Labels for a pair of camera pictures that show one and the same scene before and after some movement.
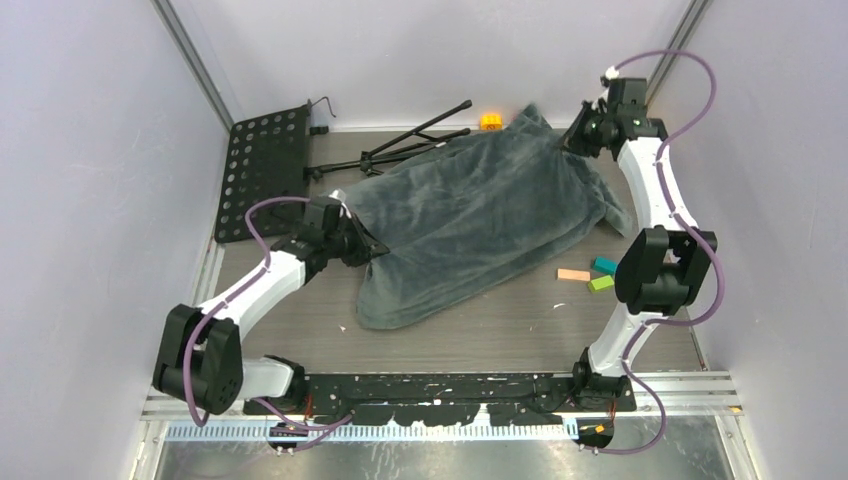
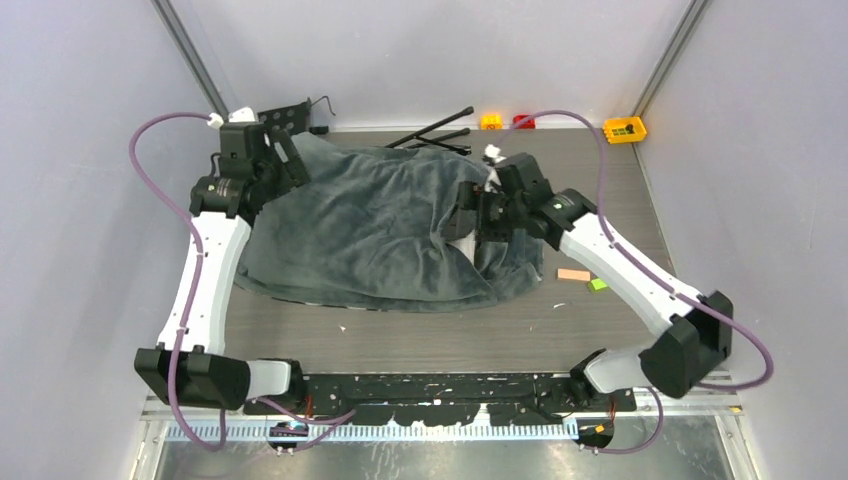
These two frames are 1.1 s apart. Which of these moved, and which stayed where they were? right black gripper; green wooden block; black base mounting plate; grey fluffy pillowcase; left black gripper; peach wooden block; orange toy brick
Moved: grey fluffy pillowcase; right black gripper; left black gripper
Stayed: orange toy brick; green wooden block; peach wooden block; black base mounting plate
